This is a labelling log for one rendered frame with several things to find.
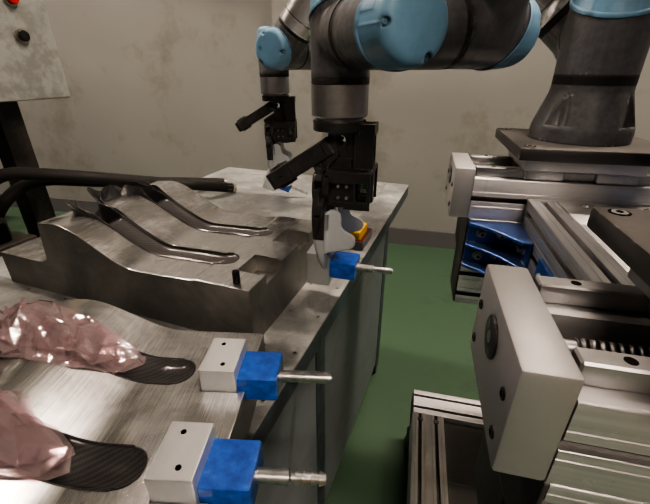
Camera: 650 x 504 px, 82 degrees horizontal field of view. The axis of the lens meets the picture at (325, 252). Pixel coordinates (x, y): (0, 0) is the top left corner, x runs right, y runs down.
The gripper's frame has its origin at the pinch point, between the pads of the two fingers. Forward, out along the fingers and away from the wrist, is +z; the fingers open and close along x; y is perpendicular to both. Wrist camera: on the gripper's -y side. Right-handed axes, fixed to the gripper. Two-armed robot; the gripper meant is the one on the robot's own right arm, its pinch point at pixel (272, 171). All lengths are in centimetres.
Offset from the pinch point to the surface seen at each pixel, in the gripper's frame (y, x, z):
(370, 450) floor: 30, -22, 89
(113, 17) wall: -129, 187, -58
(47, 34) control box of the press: -59, 9, -35
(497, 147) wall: 120, 131, 18
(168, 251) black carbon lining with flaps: -10, -51, 0
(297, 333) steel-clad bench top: 12, -62, 9
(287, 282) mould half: 10, -55, 4
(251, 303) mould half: 6, -65, 2
